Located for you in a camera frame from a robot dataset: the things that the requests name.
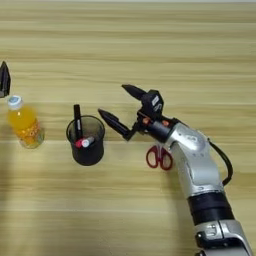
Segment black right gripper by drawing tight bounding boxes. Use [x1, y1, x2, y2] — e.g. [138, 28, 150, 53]
[97, 83, 181, 143]

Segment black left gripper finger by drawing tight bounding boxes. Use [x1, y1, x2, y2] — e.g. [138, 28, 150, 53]
[0, 60, 12, 99]

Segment orange juice bottle white cap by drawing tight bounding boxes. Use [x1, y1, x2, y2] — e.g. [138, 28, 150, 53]
[7, 95, 45, 150]

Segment black pen holder cup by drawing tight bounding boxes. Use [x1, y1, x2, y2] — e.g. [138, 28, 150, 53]
[65, 114, 106, 167]

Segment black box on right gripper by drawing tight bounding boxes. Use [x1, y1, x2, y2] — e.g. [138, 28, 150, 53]
[141, 89, 165, 117]

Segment black marker pen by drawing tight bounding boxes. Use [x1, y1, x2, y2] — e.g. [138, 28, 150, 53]
[73, 104, 84, 141]

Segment red handled scissors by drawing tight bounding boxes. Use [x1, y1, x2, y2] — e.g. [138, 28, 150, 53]
[145, 142, 174, 171]

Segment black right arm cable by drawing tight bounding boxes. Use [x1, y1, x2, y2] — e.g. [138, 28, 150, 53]
[207, 138, 234, 187]

